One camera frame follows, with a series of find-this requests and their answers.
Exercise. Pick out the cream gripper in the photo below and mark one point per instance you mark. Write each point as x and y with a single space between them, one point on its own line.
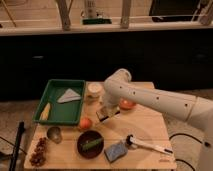
108 109

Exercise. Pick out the green plastic tray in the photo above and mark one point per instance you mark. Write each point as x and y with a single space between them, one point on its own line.
61 113

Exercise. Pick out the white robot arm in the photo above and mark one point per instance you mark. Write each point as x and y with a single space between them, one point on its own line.
196 111

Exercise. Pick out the orange bowl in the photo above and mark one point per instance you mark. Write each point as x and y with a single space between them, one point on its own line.
126 105

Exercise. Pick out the white cup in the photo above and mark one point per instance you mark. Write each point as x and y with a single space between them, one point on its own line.
94 89

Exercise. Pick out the orange fruit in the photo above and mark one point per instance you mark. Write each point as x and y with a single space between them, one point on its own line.
85 123

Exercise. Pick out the green cucumber piece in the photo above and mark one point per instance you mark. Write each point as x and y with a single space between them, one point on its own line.
91 144

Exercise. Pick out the white dish brush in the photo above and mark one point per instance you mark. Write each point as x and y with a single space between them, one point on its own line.
130 139

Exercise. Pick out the dark brown bowl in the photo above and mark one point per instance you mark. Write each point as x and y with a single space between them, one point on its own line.
86 137

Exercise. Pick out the grey folded cloth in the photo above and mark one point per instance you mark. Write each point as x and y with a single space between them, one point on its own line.
68 96

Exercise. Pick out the blue sponge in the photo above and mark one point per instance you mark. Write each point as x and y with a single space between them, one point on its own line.
115 151

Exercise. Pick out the small metal cup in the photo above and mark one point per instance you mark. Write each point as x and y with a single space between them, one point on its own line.
54 134

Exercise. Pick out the yellow corn cob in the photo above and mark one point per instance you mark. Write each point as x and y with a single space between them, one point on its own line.
45 113

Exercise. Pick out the black pole stand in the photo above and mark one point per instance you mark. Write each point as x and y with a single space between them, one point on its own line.
16 148

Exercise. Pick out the green base bottle object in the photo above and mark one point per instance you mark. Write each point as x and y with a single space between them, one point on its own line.
90 16

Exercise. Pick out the black monitor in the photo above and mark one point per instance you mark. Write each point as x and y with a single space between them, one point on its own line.
172 10

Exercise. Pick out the wooden post right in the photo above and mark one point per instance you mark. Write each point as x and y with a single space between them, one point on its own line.
125 14

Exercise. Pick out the wooden post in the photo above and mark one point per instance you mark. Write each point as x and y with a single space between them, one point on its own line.
125 14
63 11

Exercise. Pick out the wooden post left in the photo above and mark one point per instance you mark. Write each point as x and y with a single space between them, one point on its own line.
63 11

